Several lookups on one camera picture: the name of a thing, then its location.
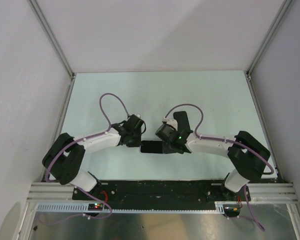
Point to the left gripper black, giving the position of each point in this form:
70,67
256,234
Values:
138,143

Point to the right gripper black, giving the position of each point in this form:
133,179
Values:
167,150

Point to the black phone case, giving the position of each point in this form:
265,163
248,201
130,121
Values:
183,125

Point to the black smartphone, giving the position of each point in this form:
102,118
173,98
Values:
151,147

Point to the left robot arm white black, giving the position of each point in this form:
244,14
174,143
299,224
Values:
64,158

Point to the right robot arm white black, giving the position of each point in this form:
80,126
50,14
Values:
248,156

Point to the left controller board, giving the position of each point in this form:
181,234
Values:
95,206

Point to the controller board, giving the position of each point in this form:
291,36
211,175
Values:
231,211
95,206

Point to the right controller board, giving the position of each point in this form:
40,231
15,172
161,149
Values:
231,211

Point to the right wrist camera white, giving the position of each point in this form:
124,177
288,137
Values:
171,122

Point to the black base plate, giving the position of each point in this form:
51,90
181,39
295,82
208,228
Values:
162,195

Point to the right aluminium frame post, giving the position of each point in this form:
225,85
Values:
270,34

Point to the aluminium frame post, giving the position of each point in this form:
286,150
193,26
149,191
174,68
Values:
39,14
270,34

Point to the white slotted cable duct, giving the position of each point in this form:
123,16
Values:
83,208

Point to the left aluminium frame post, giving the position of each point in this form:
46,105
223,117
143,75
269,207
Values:
39,14

